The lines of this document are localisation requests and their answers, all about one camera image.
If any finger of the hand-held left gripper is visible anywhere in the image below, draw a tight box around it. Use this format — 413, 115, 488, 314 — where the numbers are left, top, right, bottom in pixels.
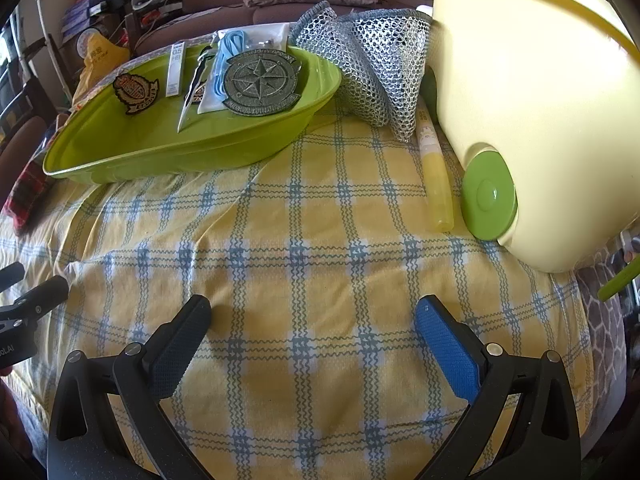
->
0, 276, 69, 331
0, 261, 26, 292

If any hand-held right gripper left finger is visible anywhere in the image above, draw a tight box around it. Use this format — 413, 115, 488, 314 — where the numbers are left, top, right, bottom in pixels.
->
47, 294, 213, 480

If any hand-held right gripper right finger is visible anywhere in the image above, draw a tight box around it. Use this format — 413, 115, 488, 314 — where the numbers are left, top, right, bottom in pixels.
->
414, 294, 583, 480

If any red plaid pouch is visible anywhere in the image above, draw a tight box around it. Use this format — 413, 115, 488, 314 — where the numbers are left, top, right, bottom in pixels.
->
2, 152, 53, 236

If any green plastic tray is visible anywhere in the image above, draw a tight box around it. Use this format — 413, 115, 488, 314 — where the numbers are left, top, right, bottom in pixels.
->
42, 46, 343, 183

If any small dagger-shaped ornament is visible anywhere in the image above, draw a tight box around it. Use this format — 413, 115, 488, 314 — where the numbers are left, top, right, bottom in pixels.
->
176, 46, 215, 133

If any white pencil lead box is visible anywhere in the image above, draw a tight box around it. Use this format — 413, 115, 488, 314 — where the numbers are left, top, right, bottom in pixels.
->
167, 42, 187, 98

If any pale yellow plastic basin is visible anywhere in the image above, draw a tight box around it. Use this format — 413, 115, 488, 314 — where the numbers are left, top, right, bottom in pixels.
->
420, 0, 640, 273

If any grey mesh bag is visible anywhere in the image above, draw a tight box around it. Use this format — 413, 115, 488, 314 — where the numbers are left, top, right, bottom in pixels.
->
290, 2, 433, 143

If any round grey compass patch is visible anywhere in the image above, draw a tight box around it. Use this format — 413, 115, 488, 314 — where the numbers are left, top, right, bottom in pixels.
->
222, 49, 303, 117

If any clear packet with blue cord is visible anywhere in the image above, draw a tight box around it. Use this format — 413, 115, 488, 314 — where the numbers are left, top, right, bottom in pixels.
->
197, 22, 291, 113

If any yellow checked cloth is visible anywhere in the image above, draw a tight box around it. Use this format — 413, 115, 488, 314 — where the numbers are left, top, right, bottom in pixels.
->
0, 87, 601, 480

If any grey stone-pattern blanket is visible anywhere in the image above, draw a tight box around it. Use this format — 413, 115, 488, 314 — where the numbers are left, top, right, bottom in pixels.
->
575, 240, 640, 386

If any wooden chair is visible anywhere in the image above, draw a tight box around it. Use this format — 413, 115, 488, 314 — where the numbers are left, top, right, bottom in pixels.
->
0, 35, 66, 201

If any yellow tube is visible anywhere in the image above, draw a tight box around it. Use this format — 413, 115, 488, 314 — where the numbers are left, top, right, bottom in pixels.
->
417, 95, 455, 233

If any yellow bag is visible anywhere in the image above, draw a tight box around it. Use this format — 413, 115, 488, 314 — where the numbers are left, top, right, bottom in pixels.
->
75, 30, 133, 106

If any stack of blue boxes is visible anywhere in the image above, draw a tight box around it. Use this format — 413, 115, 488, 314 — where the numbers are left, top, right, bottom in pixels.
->
60, 0, 108, 43

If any brown sofa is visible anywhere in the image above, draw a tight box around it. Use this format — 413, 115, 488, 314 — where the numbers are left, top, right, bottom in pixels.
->
135, 0, 436, 56

